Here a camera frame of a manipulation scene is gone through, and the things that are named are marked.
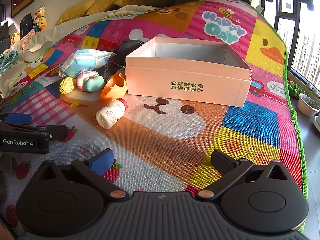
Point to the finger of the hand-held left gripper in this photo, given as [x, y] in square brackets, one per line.
[60, 133]
[17, 118]

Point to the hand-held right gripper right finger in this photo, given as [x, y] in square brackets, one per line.
[221, 162]

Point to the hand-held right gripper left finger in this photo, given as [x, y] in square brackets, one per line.
[101, 161]

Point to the small white drink bottle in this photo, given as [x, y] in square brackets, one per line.
[110, 113]

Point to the yellow knitted toy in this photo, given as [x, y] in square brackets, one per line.
[67, 85]

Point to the pastel pink teal toy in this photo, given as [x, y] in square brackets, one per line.
[90, 81]

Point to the orange plastic toy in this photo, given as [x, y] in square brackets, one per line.
[113, 88]

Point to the blue white wet wipes pack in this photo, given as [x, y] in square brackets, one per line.
[82, 62]

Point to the pink cardboard box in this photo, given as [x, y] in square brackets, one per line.
[187, 87]

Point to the dark grey plush toy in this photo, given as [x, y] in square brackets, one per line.
[125, 50]

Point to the colourful cartoon play mat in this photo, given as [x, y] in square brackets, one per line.
[175, 135]

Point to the blue yarn bundle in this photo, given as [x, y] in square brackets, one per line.
[11, 57]

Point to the white cloth bundle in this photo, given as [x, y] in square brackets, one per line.
[31, 53]

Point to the yellow soft toy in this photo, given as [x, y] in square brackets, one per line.
[15, 38]

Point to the dark glass cabinet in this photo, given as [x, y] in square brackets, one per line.
[3, 31]

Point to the black cap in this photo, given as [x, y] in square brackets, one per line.
[26, 23]

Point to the white plant pot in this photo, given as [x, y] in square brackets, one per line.
[307, 107]

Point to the plush bear toy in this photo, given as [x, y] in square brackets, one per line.
[40, 17]

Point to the green potted plant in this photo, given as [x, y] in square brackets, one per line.
[295, 88]

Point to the window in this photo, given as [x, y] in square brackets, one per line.
[307, 45]

